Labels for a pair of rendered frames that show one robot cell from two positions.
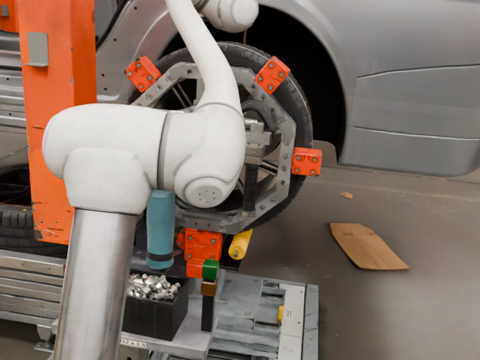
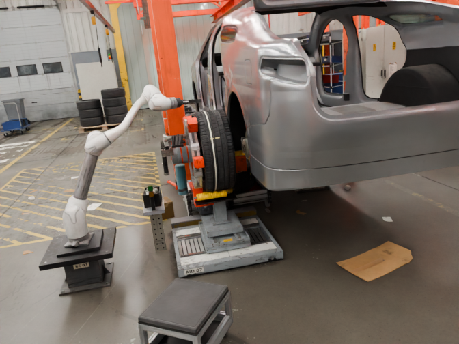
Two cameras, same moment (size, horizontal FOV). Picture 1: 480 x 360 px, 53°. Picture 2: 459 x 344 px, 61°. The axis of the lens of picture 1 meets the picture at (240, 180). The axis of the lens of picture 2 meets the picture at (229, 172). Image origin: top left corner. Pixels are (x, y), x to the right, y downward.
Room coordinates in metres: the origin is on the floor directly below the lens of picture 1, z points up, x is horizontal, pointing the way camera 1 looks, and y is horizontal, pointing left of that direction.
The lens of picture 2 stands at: (0.84, -2.95, 1.55)
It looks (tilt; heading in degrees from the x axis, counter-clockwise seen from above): 16 degrees down; 73
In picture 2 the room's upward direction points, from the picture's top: 6 degrees counter-clockwise
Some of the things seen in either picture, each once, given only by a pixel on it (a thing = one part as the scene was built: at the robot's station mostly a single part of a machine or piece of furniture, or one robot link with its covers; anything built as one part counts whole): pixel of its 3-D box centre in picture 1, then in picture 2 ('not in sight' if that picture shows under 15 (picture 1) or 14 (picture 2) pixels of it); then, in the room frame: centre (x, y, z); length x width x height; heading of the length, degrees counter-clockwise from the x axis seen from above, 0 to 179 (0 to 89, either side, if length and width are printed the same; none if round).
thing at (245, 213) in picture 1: (250, 188); (165, 164); (1.24, -0.03, 0.83); 0.04 x 0.04 x 0.16
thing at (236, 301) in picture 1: (211, 268); (219, 210); (1.66, 0.09, 0.32); 0.40 x 0.30 x 0.28; 82
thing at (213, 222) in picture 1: (208, 151); (192, 153); (1.49, 0.11, 0.85); 0.54 x 0.07 x 0.54; 82
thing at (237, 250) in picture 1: (242, 236); (211, 194); (1.58, -0.02, 0.51); 0.29 x 0.06 x 0.06; 172
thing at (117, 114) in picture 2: not in sight; (103, 109); (0.93, 8.80, 0.55); 1.40 x 0.80 x 1.09; 172
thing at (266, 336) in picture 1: (221, 311); (223, 233); (1.65, 0.03, 0.13); 0.50 x 0.36 x 0.10; 82
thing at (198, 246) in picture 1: (206, 246); (202, 194); (1.53, 0.10, 0.48); 0.16 x 0.12 x 0.17; 172
